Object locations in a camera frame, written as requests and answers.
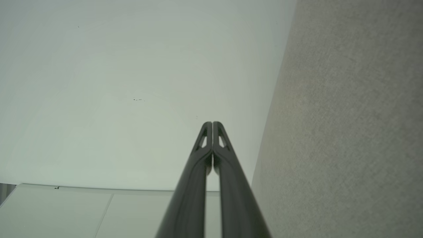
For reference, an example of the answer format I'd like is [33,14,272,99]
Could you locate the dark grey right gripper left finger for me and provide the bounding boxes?
[155,121,213,238]

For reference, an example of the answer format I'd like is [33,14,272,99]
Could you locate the grey fabric sofa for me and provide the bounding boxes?
[251,0,423,238]

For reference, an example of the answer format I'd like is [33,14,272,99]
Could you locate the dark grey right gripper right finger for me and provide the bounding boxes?
[213,121,272,238]

